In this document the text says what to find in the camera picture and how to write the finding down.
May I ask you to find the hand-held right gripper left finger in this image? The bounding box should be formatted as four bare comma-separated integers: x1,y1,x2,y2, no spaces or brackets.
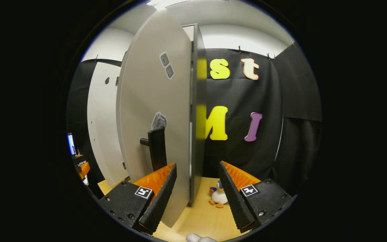
98,163,178,235

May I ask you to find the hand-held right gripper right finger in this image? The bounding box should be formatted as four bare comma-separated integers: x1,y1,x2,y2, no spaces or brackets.
218,161,297,233

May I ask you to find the grey cabinet door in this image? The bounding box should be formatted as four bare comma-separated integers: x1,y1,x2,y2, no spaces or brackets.
87,62,130,187
116,8,193,228

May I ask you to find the grey cabinet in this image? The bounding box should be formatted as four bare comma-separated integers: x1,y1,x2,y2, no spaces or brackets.
182,24,208,207

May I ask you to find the computer screen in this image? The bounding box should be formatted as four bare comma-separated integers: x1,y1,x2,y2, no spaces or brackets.
67,133,76,156

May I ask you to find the plush penguin toy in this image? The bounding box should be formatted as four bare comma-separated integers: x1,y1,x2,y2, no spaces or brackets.
209,180,229,209

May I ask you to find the black backdrop cloth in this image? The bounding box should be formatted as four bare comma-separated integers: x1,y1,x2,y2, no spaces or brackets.
67,42,322,199

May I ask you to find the ceiling light panel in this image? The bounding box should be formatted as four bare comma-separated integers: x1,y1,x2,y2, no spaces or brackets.
146,0,194,10

